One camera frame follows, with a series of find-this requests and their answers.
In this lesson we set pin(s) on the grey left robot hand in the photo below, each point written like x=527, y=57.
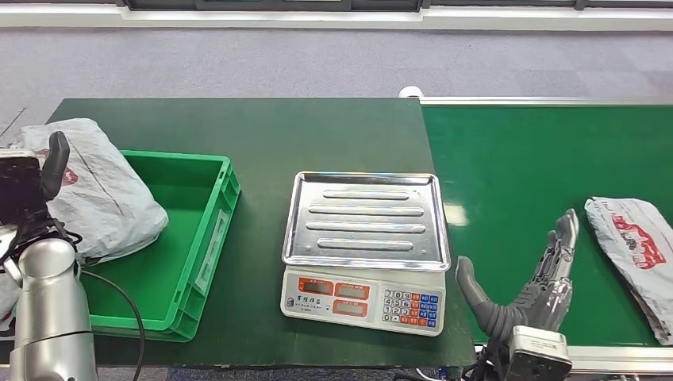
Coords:
x=55, y=163

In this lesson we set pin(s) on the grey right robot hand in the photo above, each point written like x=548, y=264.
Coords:
x=541, y=305

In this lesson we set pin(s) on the grey parcel with red smudge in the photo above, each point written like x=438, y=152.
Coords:
x=105, y=200

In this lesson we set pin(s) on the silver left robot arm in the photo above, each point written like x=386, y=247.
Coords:
x=50, y=305

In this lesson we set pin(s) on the grey parcel with red print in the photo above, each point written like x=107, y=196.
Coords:
x=631, y=247

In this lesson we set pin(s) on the grey plastic parcel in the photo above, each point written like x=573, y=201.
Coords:
x=6, y=302

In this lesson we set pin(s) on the green conveyor belt machine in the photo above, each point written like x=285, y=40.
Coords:
x=526, y=158

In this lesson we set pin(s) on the green plastic crate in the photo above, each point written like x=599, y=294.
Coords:
x=179, y=252

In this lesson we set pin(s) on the white electronic scale body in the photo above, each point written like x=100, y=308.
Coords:
x=363, y=300

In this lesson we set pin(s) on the steel weighing tray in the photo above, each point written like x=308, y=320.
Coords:
x=365, y=221

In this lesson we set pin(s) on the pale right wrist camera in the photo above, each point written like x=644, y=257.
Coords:
x=539, y=352

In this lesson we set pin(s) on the dark window frame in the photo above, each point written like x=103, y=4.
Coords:
x=263, y=5

